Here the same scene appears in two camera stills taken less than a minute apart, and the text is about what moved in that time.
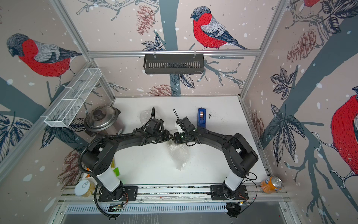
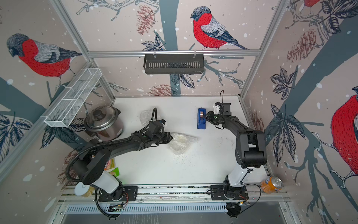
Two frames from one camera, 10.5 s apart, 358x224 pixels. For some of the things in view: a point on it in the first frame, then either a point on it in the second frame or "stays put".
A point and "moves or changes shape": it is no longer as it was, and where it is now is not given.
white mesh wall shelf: [72, 101] stays put
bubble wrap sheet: [180, 153] moves or changes shape
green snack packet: [116, 171] stays put
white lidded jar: [86, 187] stays put
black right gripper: [176, 138] -> [209, 117]
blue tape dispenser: [201, 119] stays put
